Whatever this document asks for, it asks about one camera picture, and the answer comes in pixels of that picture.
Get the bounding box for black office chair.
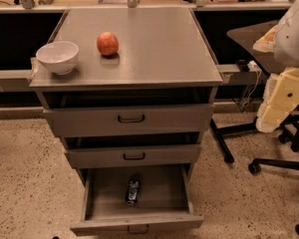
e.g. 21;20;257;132
244;110;299;239

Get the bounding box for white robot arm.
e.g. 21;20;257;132
253;0;299;132

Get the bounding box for red apple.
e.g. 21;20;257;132
97;32;119;56

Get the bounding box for grey drawer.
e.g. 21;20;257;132
71;164;203;236
66;144;200;168
44;105;214;137

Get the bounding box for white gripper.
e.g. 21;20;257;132
256;67;299;132

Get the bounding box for white cables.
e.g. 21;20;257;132
237;60;263;113

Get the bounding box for middle grey drawer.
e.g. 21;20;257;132
66;144;200;168

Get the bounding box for grey drawer cabinet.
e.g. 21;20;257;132
29;6;223;184

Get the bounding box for top grey drawer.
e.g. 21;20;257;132
44;105;214;137

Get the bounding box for blue pepsi can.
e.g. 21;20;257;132
126;179;141;206

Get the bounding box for dark side table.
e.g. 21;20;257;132
210;20;284;163

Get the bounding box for white bowl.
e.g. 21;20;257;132
36;41;79;75

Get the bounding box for bottom grey drawer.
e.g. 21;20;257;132
71;164;203;236

